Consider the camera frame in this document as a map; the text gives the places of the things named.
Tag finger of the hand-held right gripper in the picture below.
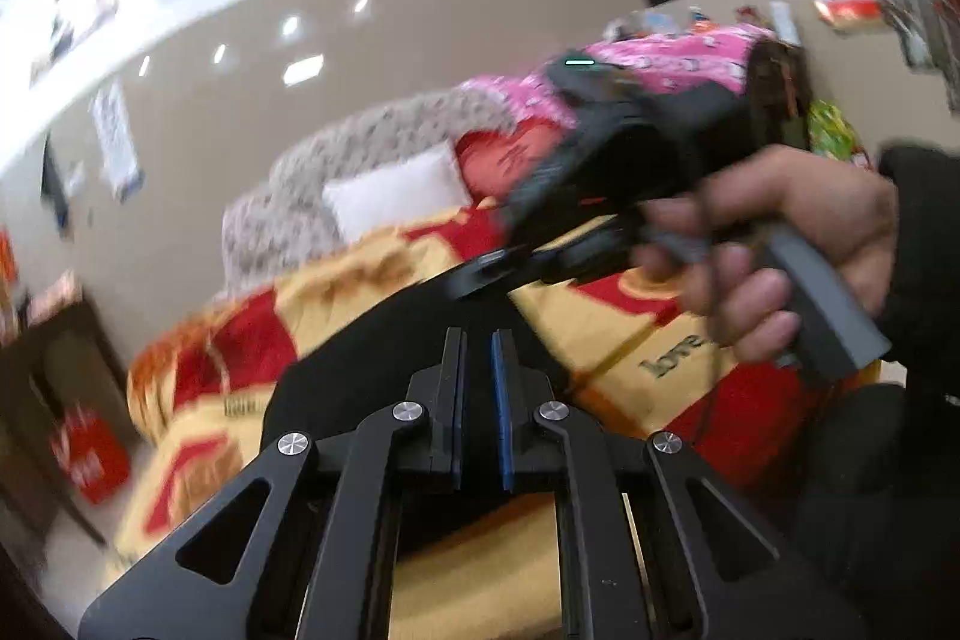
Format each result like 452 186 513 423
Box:
448 242 572 304

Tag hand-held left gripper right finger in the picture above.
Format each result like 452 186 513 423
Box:
491 329 848 640

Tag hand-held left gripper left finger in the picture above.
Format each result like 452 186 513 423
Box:
79 326 467 640

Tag black pants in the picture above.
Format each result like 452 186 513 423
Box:
259 284 571 536

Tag person's right hand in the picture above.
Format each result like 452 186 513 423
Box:
637 145 899 365

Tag pink printed quilt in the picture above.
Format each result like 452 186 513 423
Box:
461 25 777 124

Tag red heart-shaped cushion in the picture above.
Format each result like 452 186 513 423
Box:
454 119 578 208

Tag white pillow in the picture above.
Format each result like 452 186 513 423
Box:
322 149 470 244

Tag brown wooden furniture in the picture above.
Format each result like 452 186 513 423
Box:
742 40 815 146

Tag green packet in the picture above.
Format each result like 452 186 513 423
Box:
806 100 863 161

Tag grey patterned headboard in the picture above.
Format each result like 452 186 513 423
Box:
221 85 526 300

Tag red orange checked blanket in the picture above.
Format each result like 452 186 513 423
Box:
112 205 886 640

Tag red bag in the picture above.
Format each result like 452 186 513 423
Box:
49 404 132 506

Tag person's dark clothing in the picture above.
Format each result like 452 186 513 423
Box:
787 383 960 640

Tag dark wooden cabinet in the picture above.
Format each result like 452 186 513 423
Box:
0 295 140 536

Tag pink cloth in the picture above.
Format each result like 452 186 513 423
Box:
26 272 83 326

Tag dark hanging cloth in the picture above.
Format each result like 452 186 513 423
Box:
41 134 72 221

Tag wall calendar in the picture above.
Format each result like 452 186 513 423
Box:
90 81 143 202

